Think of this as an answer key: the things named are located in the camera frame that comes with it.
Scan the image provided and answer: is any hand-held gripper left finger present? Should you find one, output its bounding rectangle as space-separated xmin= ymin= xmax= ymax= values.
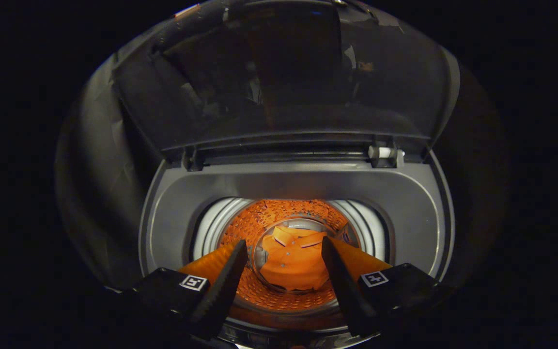
xmin=124 ymin=239 xmax=249 ymax=341

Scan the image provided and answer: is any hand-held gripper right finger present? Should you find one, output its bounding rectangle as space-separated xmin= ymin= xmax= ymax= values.
xmin=320 ymin=236 xmax=448 ymax=338

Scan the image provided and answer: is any yellow polo shirt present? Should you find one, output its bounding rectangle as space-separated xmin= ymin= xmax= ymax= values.
xmin=259 ymin=226 xmax=332 ymax=292

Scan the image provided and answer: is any grey washing machine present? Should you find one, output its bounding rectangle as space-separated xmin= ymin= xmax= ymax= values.
xmin=139 ymin=141 xmax=456 ymax=348

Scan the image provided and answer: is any black backdrop cloth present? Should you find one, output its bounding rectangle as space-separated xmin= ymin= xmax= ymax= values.
xmin=55 ymin=53 xmax=166 ymax=291

